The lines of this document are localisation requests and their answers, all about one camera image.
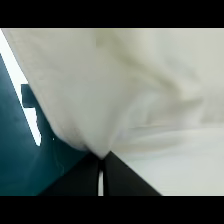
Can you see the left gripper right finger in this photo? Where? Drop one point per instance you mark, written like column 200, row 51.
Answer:
column 126, row 181

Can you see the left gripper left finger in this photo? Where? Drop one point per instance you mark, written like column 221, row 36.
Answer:
column 80, row 180

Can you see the white garment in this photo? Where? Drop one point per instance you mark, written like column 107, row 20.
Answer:
column 133, row 86

